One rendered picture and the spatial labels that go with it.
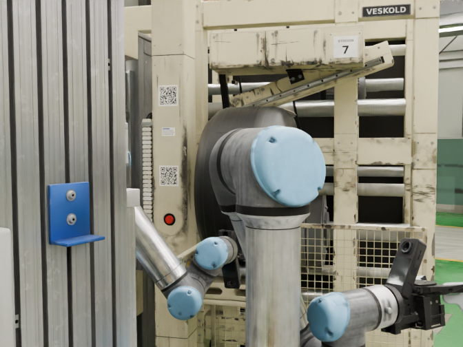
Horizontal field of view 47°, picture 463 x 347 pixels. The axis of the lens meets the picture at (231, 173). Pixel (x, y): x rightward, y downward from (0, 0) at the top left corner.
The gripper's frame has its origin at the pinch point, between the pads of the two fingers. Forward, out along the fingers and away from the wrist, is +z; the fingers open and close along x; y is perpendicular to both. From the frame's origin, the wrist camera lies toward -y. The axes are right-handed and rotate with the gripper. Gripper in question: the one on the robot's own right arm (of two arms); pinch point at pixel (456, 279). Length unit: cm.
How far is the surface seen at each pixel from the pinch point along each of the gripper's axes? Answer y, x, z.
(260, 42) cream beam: -81, -100, 24
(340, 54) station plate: -72, -79, 46
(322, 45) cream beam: -76, -84, 41
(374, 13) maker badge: -95, -90, 77
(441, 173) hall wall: -52, -625, 765
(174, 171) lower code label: -32, -106, -14
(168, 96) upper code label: -59, -104, -15
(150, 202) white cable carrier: -21, -115, -20
